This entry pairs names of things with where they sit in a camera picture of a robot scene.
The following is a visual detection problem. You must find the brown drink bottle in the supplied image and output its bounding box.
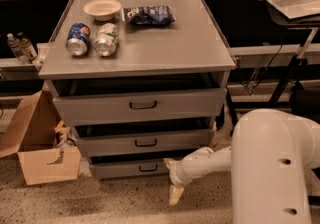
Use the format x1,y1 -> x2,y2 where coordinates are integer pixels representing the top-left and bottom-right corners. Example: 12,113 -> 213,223
17,32 -> 37,61

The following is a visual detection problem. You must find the open cardboard box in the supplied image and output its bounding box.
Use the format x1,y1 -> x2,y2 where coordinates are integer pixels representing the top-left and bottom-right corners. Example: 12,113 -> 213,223
0,89 -> 81,185

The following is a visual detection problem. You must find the grey drawer cabinet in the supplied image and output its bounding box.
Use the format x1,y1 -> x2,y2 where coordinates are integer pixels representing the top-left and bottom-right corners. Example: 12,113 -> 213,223
38,0 -> 237,181

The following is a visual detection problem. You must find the blue chip bag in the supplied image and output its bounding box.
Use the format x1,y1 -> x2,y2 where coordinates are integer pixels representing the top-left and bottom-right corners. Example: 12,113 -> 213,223
123,5 -> 176,26

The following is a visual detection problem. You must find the black laptop stand table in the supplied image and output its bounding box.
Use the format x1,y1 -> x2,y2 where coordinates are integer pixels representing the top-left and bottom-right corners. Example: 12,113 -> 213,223
225,0 -> 320,129

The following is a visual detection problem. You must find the green white soda can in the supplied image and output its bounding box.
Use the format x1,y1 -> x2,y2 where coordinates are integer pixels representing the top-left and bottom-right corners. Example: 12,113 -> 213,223
94,23 -> 119,57

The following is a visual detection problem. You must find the blue pepsi can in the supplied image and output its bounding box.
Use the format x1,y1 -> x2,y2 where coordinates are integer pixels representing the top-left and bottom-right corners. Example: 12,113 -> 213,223
66,23 -> 90,56

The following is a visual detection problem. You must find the grey middle drawer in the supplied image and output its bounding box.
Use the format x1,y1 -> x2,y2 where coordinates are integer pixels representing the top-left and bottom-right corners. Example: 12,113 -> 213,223
72,117 -> 213,157

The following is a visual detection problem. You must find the black office chair base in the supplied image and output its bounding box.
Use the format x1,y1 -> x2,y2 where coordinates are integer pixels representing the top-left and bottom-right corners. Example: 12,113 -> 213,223
307,168 -> 320,206

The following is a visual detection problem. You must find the grey bottom drawer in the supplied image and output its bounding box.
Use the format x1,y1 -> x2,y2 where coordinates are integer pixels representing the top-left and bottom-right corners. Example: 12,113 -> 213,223
89,149 -> 194,180

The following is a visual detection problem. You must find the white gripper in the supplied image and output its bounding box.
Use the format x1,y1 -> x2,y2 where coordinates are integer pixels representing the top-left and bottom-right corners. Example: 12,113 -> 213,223
163,147 -> 219,206

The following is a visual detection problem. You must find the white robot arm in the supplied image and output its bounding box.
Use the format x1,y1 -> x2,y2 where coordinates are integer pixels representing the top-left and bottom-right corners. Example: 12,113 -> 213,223
164,109 -> 320,224

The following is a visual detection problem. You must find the grey top drawer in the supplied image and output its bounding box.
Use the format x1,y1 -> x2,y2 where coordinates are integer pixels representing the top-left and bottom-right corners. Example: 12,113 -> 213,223
54,73 -> 226,127

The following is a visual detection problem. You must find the black hanging cable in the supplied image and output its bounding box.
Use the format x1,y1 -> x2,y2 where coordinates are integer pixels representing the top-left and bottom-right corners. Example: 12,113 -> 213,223
235,44 -> 284,91

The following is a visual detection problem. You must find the white paper bowl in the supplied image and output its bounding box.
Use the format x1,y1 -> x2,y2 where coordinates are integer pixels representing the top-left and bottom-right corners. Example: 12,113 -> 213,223
83,0 -> 121,21

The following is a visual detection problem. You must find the clear plastic water bottle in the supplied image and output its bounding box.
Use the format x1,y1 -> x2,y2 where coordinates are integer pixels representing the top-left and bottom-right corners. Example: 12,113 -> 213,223
7,33 -> 29,65

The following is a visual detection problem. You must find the grey drawer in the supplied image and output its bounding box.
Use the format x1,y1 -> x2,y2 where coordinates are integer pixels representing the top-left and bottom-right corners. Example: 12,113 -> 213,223
89,149 -> 194,180
72,117 -> 213,157
54,73 -> 226,127

